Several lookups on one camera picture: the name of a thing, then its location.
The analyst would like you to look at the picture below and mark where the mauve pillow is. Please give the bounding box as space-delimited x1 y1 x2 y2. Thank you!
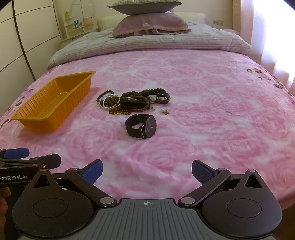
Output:
112 12 192 38

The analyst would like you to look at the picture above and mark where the white pearl bracelet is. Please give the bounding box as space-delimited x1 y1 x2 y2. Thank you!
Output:
99 93 122 110

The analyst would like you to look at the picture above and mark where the black wristwatch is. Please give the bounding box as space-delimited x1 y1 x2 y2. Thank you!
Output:
125 114 157 140

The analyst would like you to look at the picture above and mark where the brown wooden bead bracelet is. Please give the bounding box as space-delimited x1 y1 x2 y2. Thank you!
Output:
103 96 122 109

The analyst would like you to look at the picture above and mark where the striped grey duvet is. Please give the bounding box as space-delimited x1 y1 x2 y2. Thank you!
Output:
47 22 253 70

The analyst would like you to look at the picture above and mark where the cream wardrobe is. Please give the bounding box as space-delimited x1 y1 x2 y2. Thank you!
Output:
0 0 62 86

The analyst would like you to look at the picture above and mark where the oval mirror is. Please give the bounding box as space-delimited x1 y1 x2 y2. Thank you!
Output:
71 0 95 24

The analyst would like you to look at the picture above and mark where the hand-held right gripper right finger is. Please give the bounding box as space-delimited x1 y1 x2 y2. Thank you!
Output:
178 160 266 207

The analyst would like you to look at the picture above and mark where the long dark bead necklace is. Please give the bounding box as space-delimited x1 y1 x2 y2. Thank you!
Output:
121 88 171 113

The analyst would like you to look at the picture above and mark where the cream vanity shelf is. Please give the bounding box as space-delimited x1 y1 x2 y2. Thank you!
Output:
60 10 100 45

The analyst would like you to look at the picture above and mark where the grey checked pillow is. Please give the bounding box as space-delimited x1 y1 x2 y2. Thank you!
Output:
108 0 182 16

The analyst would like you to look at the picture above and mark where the gold watch black leather strap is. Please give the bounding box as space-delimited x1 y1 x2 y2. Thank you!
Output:
147 89 171 105

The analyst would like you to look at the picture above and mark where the dark brown bead bracelet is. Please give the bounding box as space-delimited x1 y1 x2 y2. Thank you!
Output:
96 91 115 103

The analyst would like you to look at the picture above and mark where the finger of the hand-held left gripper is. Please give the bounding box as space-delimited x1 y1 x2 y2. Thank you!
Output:
0 154 62 172
0 148 30 160

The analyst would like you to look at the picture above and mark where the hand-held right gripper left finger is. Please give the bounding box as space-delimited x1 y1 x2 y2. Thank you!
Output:
29 159 117 207

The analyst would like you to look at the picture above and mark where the orange plastic tray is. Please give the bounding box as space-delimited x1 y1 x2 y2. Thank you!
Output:
11 71 96 133

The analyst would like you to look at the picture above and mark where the amber bead bracelet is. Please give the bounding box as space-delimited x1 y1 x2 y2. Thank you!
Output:
109 108 132 116

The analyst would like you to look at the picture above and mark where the person's left hand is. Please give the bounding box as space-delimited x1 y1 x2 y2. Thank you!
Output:
0 187 11 231

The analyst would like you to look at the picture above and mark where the pink curtain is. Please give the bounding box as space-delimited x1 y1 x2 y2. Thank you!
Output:
241 0 295 94

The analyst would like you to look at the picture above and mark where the black fitness band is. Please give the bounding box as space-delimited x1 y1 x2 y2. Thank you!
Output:
120 98 145 109

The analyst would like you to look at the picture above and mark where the pink rose blanket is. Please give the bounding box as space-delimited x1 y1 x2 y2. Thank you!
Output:
0 48 295 211

